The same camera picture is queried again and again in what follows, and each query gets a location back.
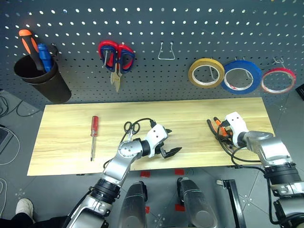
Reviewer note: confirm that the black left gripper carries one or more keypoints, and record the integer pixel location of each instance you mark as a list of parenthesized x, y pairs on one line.
[(162, 150)]

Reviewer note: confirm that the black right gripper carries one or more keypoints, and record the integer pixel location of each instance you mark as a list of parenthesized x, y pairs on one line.
[(225, 127)]

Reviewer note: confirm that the orange black pliers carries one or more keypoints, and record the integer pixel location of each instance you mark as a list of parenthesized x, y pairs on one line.
[(212, 128)]

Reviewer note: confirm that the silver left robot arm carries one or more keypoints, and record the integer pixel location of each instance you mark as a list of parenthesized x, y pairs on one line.
[(123, 161)]

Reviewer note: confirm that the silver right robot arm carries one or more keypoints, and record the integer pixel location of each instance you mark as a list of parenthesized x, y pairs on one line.
[(273, 152)]

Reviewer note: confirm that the red floor tape marker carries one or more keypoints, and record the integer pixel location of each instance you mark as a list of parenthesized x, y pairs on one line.
[(145, 173), (179, 207), (179, 171), (147, 209)]

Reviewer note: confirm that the yellow tape roll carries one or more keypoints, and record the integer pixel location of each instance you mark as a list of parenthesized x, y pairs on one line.
[(192, 71)]

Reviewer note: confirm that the blue tape roll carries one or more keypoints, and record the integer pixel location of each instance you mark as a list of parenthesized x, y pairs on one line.
[(256, 71)]

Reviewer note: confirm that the red tape roll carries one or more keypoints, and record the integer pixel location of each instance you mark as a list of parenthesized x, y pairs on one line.
[(292, 74)]

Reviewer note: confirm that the dark grey perforated pegboard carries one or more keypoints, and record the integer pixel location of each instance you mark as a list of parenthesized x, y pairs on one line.
[(152, 35)]

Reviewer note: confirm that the silver black rounded robot leg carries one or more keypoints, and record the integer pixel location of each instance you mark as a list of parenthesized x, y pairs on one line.
[(135, 206), (197, 206)]

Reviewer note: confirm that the silver peg hook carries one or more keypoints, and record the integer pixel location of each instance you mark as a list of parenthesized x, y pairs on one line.
[(248, 73), (278, 60), (213, 71), (106, 58)]

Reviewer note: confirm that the black round tool cup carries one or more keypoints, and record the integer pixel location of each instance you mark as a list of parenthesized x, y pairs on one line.
[(51, 83)]

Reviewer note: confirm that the white shoe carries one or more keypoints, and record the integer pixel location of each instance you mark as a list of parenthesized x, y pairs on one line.
[(24, 206)]

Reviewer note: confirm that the dark trouser leg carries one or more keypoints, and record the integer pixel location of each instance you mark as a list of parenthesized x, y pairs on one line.
[(28, 222)]

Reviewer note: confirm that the grey flat device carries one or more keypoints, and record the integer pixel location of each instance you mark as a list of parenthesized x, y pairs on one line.
[(3, 139)]

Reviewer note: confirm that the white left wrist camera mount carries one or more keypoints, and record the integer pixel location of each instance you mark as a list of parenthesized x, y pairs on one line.
[(155, 137)]

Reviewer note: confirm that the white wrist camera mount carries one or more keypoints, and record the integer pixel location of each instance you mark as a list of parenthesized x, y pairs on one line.
[(236, 127), (155, 137)]

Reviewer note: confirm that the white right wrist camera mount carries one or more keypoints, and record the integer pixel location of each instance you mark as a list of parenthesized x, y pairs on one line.
[(236, 127)]

